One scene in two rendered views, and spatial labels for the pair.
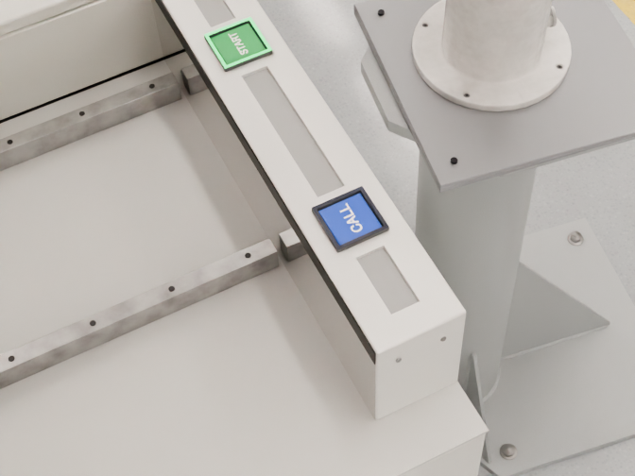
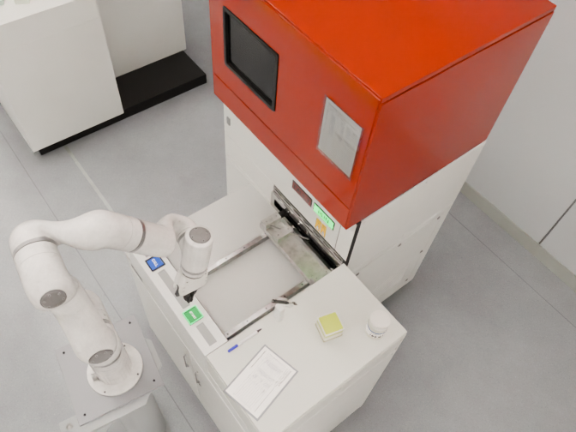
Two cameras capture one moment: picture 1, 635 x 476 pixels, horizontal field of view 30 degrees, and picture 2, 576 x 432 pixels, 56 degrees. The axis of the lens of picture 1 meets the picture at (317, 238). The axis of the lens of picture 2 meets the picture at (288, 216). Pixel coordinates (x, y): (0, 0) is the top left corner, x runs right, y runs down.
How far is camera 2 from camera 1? 1.92 m
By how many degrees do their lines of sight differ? 68
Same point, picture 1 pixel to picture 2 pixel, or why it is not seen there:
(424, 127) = (139, 334)
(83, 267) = (235, 279)
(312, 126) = (167, 290)
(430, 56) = (136, 360)
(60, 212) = (247, 296)
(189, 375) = not seen: hidden behind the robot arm
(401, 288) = not seen: hidden behind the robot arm
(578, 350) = not seen: outside the picture
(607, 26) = (72, 387)
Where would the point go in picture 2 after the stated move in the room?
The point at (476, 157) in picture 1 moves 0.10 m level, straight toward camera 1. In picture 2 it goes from (123, 325) to (126, 301)
